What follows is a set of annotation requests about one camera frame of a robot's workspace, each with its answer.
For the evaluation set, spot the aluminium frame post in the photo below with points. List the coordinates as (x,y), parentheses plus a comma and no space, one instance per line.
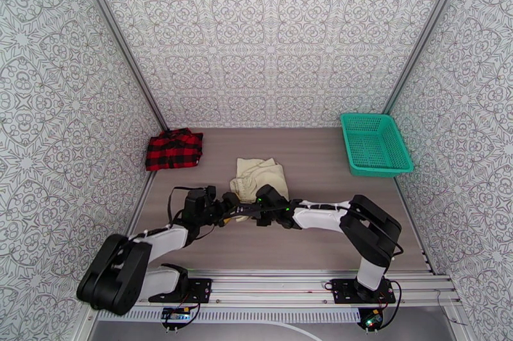
(120,39)
(425,31)

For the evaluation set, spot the teal plastic mesh basket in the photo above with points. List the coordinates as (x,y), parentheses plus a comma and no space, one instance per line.
(376,143)

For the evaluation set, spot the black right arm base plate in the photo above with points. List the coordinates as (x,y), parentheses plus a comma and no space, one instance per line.
(344,292)

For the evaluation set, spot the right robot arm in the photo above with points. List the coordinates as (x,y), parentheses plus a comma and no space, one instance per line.
(372,227)

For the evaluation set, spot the small rectangular circuit board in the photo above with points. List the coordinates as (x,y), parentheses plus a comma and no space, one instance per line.
(175,314)

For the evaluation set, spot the aluminium table side rail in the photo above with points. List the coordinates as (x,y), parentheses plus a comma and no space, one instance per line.
(140,203)
(415,227)

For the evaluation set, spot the red black plaid garment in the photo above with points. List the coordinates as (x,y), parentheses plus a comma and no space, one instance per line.
(174,149)

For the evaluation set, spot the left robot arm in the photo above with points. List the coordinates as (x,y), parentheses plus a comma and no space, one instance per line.
(116,271)

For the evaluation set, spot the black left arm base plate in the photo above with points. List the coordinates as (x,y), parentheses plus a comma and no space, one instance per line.
(200,289)

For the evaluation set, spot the small round circuit board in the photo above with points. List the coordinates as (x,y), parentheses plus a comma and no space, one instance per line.
(370,320)

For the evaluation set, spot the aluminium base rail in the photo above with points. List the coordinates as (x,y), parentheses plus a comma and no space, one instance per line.
(272,286)

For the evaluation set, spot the cream fabric garment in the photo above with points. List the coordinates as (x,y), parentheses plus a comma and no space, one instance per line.
(260,175)

